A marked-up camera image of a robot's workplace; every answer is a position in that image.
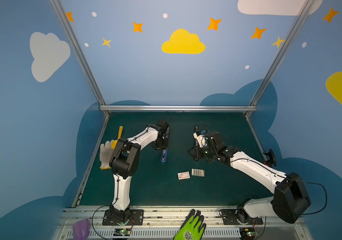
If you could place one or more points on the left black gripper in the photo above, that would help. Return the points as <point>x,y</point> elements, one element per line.
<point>162,141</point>

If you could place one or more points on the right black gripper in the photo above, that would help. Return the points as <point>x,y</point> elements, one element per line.
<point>196,151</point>

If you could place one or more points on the red white staple box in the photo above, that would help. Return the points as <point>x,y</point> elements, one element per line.
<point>183,175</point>

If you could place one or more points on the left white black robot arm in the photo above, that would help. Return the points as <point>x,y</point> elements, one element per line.
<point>124,163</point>

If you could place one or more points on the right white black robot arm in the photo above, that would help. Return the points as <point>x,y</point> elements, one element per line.
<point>290,197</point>

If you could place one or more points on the yellow plastic scoop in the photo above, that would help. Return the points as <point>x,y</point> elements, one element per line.
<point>114,142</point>

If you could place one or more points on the white fabric glove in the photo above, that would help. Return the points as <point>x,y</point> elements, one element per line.
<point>105,154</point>

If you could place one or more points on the green black work glove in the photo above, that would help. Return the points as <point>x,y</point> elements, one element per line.
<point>193,227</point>

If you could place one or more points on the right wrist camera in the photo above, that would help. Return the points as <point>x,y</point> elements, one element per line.
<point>211,140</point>

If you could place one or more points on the aluminium frame crossbar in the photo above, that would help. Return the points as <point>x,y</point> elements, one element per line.
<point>137,108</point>

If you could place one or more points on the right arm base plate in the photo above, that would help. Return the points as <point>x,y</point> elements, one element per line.
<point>229,216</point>

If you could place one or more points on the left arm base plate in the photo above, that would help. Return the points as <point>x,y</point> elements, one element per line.
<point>134,217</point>

